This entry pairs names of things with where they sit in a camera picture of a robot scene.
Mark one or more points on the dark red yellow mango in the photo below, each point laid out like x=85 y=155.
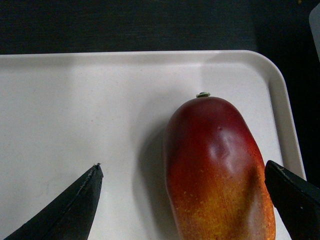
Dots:
x=215 y=174

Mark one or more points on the white checkout scale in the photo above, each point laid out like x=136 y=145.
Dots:
x=314 y=22

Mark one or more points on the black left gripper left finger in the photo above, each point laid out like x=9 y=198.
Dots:
x=70 y=215

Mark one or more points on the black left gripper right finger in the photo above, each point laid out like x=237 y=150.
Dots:
x=296 y=200

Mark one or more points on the beige plastic tray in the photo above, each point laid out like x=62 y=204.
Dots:
x=60 y=114

